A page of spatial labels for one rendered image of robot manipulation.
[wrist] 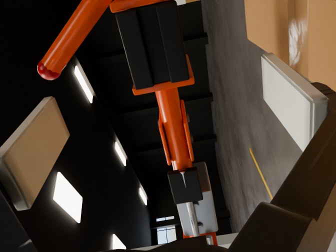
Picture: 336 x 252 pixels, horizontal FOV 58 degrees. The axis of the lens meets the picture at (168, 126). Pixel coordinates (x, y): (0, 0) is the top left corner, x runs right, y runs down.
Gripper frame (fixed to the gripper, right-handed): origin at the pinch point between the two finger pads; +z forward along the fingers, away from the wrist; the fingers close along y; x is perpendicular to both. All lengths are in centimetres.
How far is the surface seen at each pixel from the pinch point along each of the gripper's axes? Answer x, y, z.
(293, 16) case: 0.6, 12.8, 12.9
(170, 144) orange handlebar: -9.8, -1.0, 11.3
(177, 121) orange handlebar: -7.2, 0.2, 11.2
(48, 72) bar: 0.0, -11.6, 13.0
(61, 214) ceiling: -392, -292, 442
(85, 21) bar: 4.0, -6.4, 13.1
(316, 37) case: -0.4, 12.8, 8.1
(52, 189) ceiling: -334, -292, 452
